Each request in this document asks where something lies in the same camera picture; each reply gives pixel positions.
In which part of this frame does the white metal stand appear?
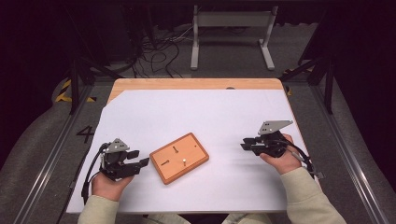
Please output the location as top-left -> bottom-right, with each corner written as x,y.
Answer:
190,5 -> 279,71

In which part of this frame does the black metal stand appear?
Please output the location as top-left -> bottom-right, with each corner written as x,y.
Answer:
65,46 -> 124,116
279,54 -> 336,116

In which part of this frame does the white paper sheet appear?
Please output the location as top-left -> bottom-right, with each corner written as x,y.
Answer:
66,89 -> 310,215

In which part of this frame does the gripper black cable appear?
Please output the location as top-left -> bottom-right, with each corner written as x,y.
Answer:
80,143 -> 110,205
274,139 -> 325,181

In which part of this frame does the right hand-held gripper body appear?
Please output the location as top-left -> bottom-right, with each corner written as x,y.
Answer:
251,119 -> 294,159

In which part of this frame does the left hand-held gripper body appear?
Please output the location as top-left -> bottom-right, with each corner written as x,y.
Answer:
99,137 -> 142,182

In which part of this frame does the yellow black hazard tape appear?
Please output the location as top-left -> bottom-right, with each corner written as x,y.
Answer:
54,78 -> 97,104

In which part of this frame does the wooden photo frame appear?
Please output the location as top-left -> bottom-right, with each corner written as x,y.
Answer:
149,132 -> 210,186

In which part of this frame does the bundle of black floor cables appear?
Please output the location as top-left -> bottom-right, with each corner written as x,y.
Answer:
132,26 -> 191,79

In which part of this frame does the person's left hand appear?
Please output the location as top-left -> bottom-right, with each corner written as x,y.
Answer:
91,171 -> 135,202

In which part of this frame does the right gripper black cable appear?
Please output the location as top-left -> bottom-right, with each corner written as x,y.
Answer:
274,139 -> 325,181

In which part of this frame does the aluminium rail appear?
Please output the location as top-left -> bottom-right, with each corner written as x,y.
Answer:
309,83 -> 391,224
12,83 -> 96,224

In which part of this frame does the person's right hand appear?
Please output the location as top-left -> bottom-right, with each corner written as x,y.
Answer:
259,133 -> 303,175

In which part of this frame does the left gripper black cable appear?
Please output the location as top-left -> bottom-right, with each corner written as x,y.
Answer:
80,143 -> 110,205

